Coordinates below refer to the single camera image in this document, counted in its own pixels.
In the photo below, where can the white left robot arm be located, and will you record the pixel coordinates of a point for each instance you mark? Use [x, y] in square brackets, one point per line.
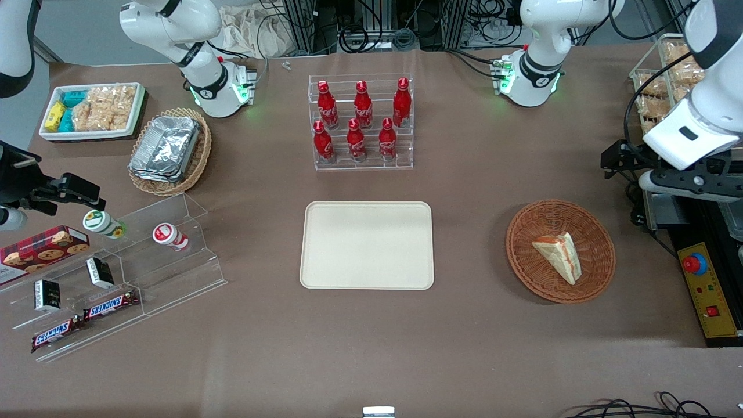
[540, 64]

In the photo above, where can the light oval wicker basket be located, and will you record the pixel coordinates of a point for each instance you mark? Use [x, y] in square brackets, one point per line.
[200, 157]

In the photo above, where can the clear rice cracker bag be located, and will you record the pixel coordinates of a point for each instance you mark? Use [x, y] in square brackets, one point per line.
[119, 101]
[87, 116]

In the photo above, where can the brown wicker basket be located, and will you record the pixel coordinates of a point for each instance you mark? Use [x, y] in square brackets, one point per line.
[528, 261]

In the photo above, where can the clear plastic container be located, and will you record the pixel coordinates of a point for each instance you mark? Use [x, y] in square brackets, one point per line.
[734, 220]

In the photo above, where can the triangular sandwich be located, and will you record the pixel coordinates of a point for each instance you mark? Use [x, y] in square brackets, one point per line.
[560, 254]

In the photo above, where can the red-capped yogurt bottle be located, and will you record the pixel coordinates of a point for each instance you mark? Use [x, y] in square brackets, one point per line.
[168, 235]

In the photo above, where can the small black white box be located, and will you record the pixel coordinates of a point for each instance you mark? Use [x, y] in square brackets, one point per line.
[47, 295]
[100, 273]

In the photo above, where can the beige cloth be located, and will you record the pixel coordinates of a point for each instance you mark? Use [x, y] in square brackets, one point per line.
[244, 29]

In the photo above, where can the red cookie box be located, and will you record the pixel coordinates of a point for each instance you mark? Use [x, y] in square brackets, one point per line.
[43, 249]

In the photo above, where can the red cola bottle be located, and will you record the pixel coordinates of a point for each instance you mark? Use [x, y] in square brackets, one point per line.
[363, 107]
[356, 142]
[327, 107]
[401, 104]
[387, 142]
[323, 145]

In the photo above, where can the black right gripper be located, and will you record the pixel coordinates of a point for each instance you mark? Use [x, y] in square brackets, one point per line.
[17, 181]

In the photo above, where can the silver foil tray stack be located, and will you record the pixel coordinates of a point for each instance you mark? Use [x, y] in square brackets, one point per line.
[165, 148]

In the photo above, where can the teal snack box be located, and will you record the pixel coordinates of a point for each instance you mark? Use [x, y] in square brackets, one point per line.
[74, 97]
[67, 121]

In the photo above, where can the clear acrylic stepped display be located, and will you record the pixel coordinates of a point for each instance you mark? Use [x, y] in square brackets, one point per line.
[174, 273]

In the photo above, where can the black appliance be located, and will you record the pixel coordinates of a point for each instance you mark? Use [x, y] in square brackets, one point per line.
[693, 232]

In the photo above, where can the green-capped yogurt bottle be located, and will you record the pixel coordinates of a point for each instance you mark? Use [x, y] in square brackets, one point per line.
[101, 223]

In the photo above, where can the yellow snack box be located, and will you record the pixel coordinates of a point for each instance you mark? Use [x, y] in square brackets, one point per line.
[55, 114]

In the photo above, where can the rice cracker pack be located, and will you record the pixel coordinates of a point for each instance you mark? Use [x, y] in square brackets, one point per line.
[691, 74]
[676, 54]
[649, 113]

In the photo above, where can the cream plastic tray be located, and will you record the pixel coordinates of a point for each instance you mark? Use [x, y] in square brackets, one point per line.
[365, 244]

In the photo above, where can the white rectangular snack bin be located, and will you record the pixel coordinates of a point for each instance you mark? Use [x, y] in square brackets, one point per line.
[87, 135]

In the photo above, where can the clear acrylic bottle rack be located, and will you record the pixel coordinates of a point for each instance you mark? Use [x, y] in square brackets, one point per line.
[406, 148]

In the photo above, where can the Snickers chocolate bar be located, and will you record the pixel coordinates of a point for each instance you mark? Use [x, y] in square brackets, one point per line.
[110, 306]
[55, 335]

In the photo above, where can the yellow emergency stop box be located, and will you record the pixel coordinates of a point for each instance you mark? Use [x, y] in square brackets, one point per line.
[711, 290]

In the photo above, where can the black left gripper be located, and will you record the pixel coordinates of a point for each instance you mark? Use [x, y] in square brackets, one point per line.
[631, 161]

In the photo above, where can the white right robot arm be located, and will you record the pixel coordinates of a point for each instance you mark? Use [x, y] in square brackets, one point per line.
[191, 69]

